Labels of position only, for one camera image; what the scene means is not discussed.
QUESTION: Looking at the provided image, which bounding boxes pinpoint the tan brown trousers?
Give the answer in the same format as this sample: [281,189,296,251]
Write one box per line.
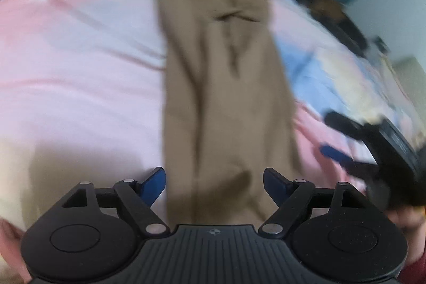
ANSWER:
[157,0,301,225]

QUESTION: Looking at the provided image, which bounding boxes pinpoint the person right hand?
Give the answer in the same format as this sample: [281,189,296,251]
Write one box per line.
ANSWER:
[386,206,425,265]

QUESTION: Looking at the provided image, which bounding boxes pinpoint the pastel rainbow bed sheet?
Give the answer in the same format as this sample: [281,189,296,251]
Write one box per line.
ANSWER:
[1,0,425,230]

